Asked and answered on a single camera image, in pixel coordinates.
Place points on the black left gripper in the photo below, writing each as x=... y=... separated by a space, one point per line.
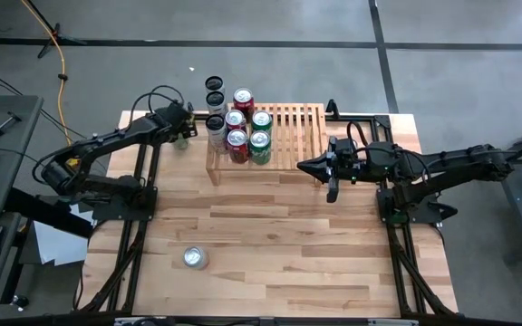
x=181 y=122

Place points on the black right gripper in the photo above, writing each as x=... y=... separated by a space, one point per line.
x=347 y=167

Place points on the green soda can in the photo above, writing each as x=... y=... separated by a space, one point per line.
x=261 y=118
x=259 y=140
x=180 y=144

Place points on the tall white Celsius can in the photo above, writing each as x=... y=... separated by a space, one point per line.
x=215 y=98
x=215 y=123
x=214 y=83

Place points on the red Coca-Cola can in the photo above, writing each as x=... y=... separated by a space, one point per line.
x=243 y=95
x=235 y=118
x=237 y=138

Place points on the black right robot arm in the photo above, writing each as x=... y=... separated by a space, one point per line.
x=447 y=163

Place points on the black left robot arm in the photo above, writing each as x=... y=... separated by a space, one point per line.
x=116 y=133

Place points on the wooden slatted shelf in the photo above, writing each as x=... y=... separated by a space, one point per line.
x=292 y=136

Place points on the black tripod stand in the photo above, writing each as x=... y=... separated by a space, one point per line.
x=55 y=32

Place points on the grey office desk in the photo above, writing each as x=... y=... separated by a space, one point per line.
x=12 y=136

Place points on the white paper sheet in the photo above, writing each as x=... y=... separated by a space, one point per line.
x=57 y=244

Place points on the black caster wheel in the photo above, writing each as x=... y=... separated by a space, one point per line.
x=20 y=301

